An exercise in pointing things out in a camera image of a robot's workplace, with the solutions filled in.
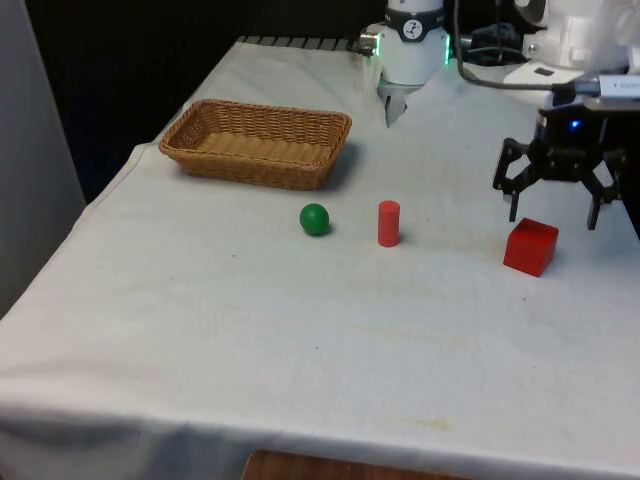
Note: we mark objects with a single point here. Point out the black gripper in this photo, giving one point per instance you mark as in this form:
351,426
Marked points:
567,145

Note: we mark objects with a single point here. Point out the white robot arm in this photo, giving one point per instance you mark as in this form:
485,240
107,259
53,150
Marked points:
412,55

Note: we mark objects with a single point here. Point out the red cylinder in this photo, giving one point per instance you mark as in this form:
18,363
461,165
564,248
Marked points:
388,223

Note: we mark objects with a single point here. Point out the wicker basket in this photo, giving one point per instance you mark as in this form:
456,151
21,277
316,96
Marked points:
260,145

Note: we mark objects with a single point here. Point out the red cube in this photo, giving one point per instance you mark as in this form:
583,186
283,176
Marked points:
531,247

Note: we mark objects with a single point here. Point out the green ball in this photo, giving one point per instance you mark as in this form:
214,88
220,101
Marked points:
314,219

